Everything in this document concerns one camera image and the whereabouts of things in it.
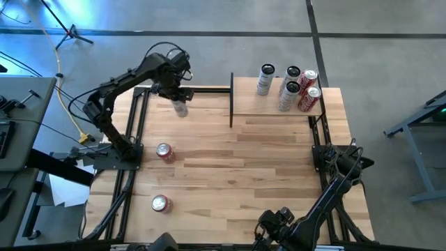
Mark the black table frame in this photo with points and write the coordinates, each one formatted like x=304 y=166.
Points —
x=188 y=90

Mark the Celsius Tropical Vibe can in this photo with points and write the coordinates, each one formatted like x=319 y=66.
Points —
x=289 y=97

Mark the white paper sheets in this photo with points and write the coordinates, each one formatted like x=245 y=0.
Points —
x=66 y=193

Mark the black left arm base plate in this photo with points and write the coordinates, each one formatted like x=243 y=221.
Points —
x=104 y=164

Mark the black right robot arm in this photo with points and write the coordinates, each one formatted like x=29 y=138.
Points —
x=324 y=205

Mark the red Fanta strawberry can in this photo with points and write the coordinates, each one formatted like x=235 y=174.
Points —
x=165 y=153

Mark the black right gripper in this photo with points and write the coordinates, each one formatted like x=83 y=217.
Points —
x=277 y=221

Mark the white metal bracket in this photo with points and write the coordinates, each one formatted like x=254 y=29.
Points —
x=331 y=248

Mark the red Coca-Cola can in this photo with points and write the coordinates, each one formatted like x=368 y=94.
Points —
x=307 y=78
x=309 y=99

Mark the red soda can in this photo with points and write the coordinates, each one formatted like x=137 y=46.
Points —
x=161 y=204

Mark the grey desk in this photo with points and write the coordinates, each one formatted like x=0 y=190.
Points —
x=21 y=195
x=42 y=83

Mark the black keyboard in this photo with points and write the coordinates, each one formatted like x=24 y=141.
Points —
x=5 y=139

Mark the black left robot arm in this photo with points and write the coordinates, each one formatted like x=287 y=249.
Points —
x=122 y=82

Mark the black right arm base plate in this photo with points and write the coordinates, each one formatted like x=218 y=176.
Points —
x=320 y=157

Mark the black computer mouse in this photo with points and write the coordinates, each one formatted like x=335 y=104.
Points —
x=5 y=204

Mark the dark metal stand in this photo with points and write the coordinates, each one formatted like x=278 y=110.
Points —
x=418 y=157

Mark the black tripod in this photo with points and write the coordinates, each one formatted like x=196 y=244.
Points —
x=71 y=33

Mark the Celsius Arctic Vibe can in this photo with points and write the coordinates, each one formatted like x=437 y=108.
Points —
x=180 y=108

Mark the white Celsius can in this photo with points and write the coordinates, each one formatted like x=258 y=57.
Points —
x=292 y=74
x=265 y=82

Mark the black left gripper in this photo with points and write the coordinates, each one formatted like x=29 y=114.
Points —
x=174 y=92

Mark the yellow plug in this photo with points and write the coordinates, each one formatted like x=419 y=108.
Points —
x=84 y=138

